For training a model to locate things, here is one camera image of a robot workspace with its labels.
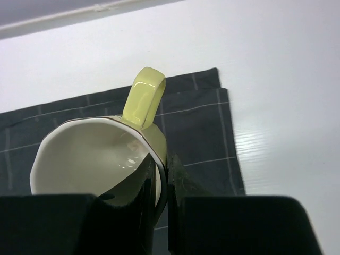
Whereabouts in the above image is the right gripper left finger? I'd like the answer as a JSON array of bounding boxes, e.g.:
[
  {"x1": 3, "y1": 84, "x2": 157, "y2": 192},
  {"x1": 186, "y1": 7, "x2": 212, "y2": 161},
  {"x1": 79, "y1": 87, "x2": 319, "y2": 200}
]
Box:
[{"x1": 1, "y1": 155, "x2": 156, "y2": 254}]

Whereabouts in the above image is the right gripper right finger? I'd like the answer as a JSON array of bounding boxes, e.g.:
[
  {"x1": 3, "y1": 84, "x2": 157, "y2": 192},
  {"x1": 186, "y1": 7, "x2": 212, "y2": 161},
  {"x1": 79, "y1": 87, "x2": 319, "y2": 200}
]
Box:
[{"x1": 167, "y1": 155, "x2": 322, "y2": 254}]

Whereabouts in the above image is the pale yellow paper cup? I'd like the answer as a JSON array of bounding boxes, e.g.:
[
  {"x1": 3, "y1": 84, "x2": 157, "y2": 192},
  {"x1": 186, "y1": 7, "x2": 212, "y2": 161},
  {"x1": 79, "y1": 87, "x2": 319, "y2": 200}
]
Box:
[{"x1": 30, "y1": 67, "x2": 167, "y2": 221}]

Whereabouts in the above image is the dark checked cloth napkin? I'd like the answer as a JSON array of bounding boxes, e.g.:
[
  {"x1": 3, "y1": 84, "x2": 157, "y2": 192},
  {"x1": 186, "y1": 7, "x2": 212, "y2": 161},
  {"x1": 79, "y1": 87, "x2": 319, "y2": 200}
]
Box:
[{"x1": 1, "y1": 68, "x2": 245, "y2": 197}]

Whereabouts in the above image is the aluminium rail back edge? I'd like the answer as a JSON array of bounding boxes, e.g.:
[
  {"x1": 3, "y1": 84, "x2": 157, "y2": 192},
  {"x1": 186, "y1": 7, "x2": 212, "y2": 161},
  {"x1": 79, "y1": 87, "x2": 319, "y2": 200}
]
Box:
[{"x1": 1, "y1": 0, "x2": 174, "y2": 40}]

